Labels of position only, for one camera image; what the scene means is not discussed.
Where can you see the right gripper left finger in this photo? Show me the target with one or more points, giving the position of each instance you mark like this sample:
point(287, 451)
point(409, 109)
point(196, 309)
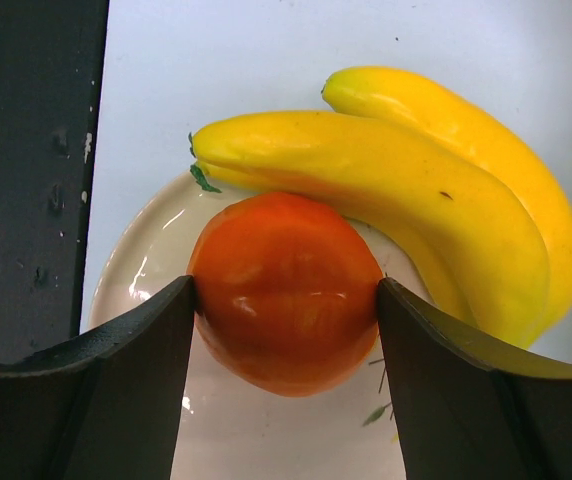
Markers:
point(105, 404)

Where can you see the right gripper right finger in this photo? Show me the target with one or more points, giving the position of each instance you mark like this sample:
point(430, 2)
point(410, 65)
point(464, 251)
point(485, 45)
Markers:
point(467, 405)

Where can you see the pink ceramic plate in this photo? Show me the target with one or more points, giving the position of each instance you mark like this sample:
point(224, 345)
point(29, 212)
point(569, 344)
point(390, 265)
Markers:
point(230, 428)

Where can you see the orange fake fruit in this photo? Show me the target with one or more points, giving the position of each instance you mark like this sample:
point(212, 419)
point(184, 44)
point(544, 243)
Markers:
point(286, 293)

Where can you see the yellow fake banana bunch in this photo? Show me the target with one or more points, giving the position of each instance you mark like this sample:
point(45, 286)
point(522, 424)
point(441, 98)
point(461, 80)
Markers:
point(485, 222)

